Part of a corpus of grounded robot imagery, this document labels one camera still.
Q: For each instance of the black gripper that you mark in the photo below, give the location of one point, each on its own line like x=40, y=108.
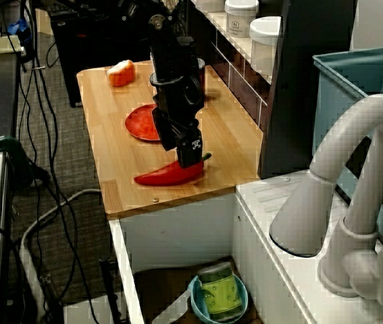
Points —
x=174, y=104

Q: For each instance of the red toy chili pepper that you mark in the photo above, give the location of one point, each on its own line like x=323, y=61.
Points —
x=164, y=175

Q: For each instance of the orange and white toy sushi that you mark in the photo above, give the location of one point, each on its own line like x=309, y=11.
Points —
x=121, y=74

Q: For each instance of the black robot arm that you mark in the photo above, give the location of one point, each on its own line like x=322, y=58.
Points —
x=167, y=54

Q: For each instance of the red round plate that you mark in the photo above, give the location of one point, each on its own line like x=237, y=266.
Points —
x=140, y=125

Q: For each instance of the toy beans can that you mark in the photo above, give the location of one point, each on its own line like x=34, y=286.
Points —
x=202, y=79

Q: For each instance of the dark tile backsplash with shelf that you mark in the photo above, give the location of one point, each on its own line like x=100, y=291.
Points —
x=242, y=84

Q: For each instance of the white toy kitchen unit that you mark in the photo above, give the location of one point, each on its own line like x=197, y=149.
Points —
x=177, y=236

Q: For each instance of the large white lidded plastic jar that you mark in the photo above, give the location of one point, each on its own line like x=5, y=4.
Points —
x=263, y=44

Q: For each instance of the small white lidded labelled jar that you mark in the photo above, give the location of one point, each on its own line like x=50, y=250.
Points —
x=242, y=20

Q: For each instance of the green toy can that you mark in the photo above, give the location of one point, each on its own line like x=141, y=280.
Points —
x=220, y=293

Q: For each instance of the black pole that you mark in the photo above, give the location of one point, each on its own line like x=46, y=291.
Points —
x=110, y=287

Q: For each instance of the blue toy bowl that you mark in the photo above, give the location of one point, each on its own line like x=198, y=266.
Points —
x=196, y=303

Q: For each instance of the white plastic toy knife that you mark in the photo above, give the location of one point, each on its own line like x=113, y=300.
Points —
x=174, y=307

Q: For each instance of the teal plastic bin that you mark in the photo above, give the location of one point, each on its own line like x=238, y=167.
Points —
x=339, y=94

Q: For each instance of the green clamp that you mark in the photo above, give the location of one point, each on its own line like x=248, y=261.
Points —
x=8, y=145

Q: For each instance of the grey toy faucet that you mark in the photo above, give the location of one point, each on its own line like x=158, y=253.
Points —
x=356, y=128

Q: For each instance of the dark grey frame post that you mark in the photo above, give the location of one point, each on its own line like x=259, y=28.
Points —
x=299, y=101

